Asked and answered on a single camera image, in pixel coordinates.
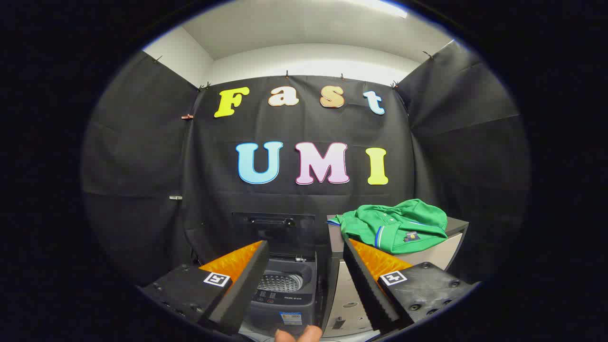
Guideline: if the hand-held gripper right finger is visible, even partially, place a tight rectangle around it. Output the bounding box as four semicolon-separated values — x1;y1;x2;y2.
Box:
343;237;478;335

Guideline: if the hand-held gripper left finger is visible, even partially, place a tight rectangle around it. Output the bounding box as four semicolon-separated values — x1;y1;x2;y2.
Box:
138;240;270;336

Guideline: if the dark grey washing machine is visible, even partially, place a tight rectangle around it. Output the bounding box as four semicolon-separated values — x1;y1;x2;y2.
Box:
241;253;319;339

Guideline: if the green polo shirt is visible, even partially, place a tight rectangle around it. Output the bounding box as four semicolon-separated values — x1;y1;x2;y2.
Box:
327;199;448;255

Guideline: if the grey cabinet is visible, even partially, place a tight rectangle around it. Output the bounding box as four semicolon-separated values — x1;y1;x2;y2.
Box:
321;215;470;339

